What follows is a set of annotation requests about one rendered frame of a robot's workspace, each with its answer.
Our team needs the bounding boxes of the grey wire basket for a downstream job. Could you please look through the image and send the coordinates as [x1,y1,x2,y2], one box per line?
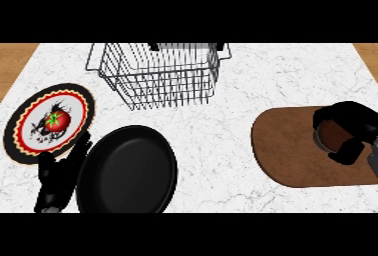
[85,42,234,111]

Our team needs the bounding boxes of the red tomato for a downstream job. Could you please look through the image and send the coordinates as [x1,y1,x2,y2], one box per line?
[43,110,73,132]

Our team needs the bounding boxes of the patterned round plate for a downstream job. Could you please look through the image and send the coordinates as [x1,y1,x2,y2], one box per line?
[2,82,96,165]

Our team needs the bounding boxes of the black oval pan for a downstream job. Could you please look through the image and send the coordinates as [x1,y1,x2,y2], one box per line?
[76,124,179,214]

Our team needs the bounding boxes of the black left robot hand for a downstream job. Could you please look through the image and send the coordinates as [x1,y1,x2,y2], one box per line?
[33,130,95,213]

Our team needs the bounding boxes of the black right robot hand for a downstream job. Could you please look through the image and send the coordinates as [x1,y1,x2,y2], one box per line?
[312,101,378,166]

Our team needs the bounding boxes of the brown wooden cutting board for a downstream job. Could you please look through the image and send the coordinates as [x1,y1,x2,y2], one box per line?
[250,105,378,189]

